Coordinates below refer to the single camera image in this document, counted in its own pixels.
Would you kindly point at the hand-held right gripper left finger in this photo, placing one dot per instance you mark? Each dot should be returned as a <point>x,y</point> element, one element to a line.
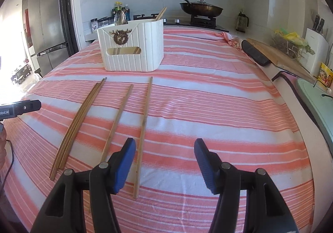
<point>124,167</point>

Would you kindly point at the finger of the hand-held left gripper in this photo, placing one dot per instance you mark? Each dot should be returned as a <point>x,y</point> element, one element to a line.
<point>28,106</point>

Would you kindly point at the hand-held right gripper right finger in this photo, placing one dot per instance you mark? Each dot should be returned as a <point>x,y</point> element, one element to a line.
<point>205,167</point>

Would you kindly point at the bundle of wooden chopsticks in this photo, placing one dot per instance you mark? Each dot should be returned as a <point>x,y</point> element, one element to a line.
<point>74,131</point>

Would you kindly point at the cream ribbed utensil holder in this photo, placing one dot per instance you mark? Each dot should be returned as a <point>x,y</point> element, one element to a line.
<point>135,55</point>

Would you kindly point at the large steel spoon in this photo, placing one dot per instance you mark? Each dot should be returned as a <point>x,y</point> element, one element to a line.
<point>119,18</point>

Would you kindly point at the small steel spoon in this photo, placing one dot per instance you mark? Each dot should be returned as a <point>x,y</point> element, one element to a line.
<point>126,17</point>

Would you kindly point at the dark wooden table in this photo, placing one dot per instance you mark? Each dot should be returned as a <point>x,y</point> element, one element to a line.
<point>20,74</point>

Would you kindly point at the pink striped tablecloth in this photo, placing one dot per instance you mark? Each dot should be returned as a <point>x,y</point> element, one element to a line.
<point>208,108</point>

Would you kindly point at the red hanging cloth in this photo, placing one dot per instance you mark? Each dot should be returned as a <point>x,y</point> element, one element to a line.
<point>28,28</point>

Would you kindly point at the grey refrigerator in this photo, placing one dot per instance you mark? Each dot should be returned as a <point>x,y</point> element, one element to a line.
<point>46,14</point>

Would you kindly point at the white labelled jar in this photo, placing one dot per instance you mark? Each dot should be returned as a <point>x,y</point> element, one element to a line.
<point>94,26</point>

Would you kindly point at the black oblong case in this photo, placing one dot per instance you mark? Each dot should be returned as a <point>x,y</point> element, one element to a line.
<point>256,53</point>

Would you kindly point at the wooden cutting board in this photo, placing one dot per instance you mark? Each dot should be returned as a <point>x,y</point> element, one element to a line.
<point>283,62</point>

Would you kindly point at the yellow cap oil bottle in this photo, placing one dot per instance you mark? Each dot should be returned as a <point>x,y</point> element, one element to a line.
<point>118,7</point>

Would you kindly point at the dark sauce bottle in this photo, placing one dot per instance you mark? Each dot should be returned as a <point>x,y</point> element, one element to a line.
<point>127,13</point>

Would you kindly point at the black gas cooktop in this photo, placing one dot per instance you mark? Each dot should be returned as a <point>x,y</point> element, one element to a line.
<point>182,21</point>

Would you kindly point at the glass french press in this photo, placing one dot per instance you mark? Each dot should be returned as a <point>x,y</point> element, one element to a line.
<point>242,22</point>

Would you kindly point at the yellow food packet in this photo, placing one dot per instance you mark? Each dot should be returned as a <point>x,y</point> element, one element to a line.
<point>326,76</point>

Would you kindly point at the yellow plastic bag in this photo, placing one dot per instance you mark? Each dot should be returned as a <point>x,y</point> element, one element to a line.
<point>291,37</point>

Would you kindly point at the dark wok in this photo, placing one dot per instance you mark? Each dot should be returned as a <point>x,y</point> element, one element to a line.
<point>201,11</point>

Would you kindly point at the white knife block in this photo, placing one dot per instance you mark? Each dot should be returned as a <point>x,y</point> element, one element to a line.
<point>316,50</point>

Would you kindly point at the glass wok lid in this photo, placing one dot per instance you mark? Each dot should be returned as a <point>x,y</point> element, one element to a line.
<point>200,2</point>

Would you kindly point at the black door frame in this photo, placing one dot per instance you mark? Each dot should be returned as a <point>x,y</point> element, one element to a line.
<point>67,9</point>

